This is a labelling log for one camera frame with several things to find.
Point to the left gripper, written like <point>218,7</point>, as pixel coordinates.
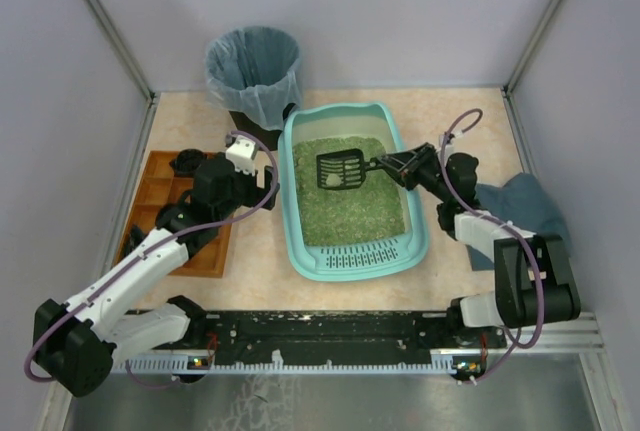
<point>270,181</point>

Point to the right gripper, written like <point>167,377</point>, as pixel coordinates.
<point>417,167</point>

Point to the black litter scoop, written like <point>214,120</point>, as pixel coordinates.
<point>350,164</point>

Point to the litter clump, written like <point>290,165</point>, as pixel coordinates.
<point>333,181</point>

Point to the teal litter box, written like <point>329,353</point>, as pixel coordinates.
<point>353,262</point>

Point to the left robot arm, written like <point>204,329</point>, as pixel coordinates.
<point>130,271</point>

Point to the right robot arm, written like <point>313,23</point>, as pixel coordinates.
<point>533,278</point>

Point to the green cat litter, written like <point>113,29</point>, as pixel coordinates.
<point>335,218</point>

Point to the black round object in tray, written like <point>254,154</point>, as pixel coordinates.
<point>187,161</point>

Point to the black trash bin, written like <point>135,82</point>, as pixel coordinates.
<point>273,110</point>

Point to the wooden compartment tray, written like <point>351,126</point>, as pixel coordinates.
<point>159,186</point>

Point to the blue trash bag liner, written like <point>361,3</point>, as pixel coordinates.
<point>247,67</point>

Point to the blue cloth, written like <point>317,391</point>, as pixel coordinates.
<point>523,201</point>

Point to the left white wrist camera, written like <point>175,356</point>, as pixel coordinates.
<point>241,151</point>

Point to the black mounting rail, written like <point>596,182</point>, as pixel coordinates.
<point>252,342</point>

